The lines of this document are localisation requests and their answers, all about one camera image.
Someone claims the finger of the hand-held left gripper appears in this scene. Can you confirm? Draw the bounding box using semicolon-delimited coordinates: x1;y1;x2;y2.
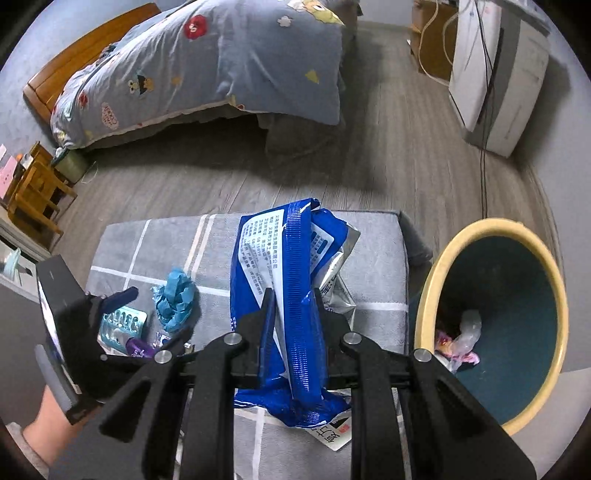
90;286;140;320
99;327;194;376

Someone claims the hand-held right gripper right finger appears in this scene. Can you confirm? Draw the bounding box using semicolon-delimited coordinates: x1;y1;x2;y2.
313;287;537;480

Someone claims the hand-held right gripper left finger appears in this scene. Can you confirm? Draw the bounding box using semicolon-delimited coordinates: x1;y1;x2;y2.
50;287;278;480

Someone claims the teal pill blister pack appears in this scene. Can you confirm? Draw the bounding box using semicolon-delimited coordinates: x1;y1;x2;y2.
96;308;149;355

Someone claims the white medicine box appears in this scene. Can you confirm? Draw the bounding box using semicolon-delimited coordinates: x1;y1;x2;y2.
311;410;354;452

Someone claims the pink snack wrapper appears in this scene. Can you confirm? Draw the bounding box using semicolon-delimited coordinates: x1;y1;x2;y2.
435;330;479;366

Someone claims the clear plastic bag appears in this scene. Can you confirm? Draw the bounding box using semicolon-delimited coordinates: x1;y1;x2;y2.
443;309;484;372

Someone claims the blue wet wipe packet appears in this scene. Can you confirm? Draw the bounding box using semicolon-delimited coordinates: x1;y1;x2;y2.
229;198;362;428

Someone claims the yellow rimmed teal waste bin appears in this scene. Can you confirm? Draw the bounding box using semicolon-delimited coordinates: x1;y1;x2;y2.
413;218;570;437

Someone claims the person's left forearm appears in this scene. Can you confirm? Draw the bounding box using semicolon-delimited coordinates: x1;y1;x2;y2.
22;382;103;477

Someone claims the purple sachet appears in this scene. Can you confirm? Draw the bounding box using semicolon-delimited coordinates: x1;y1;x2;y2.
124;337;157;359

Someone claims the small clear wrapper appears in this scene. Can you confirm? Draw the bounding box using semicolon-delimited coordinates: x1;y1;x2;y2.
154;330;192;352

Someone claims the teal crumpled paper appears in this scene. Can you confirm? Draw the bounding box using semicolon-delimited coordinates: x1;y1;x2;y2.
151;267;200;334

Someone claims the grey checked cushion stool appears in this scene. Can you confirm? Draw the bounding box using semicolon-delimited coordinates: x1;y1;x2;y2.
88;210;433;480

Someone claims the wooden chair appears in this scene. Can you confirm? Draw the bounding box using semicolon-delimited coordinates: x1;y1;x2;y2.
7;141;78;239

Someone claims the small green bin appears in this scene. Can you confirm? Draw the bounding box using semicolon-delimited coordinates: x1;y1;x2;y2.
52;148;89;184

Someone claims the pink card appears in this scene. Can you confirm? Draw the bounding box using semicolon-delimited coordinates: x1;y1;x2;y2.
0;157;17;200

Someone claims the grey bed sheet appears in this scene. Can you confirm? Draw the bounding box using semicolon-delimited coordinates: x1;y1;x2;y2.
88;0;362;158

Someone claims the wooden bed headboard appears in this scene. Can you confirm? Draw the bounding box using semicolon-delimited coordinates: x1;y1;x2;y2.
23;2;162;121

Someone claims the bed with blue cartoon duvet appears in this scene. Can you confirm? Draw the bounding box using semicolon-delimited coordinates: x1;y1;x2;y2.
50;0;359;151

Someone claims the white air purifier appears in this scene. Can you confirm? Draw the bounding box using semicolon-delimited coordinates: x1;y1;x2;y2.
449;0;551;158

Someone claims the wooden cabinet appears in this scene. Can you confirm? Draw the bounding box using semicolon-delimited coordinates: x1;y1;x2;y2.
410;0;459;85

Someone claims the black power cable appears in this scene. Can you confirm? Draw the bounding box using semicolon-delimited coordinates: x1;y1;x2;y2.
477;0;505;219

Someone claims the white cable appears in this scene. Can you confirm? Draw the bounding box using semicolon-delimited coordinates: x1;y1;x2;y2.
417;0;463;75

